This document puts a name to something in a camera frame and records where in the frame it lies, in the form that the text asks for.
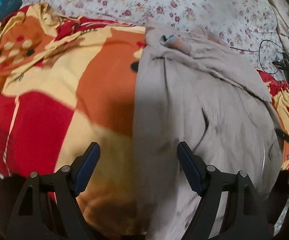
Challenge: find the red orange yellow blanket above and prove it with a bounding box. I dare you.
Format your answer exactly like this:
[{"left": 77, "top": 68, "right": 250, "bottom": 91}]
[{"left": 0, "top": 2, "right": 289, "bottom": 238}]

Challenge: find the black cable on bed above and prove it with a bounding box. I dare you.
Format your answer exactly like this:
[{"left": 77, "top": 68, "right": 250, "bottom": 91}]
[{"left": 229, "top": 38, "right": 289, "bottom": 75}]

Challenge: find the floral white bed sheet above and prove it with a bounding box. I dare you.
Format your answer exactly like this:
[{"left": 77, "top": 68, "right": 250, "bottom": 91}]
[{"left": 22, "top": 0, "right": 283, "bottom": 74}]

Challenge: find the grey tripod with black mount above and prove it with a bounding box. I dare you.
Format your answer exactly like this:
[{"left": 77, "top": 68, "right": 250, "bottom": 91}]
[{"left": 272, "top": 52, "right": 289, "bottom": 84}]

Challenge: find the beige grey zip jacket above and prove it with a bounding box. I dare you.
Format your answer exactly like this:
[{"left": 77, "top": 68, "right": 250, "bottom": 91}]
[{"left": 133, "top": 20, "right": 283, "bottom": 239}]

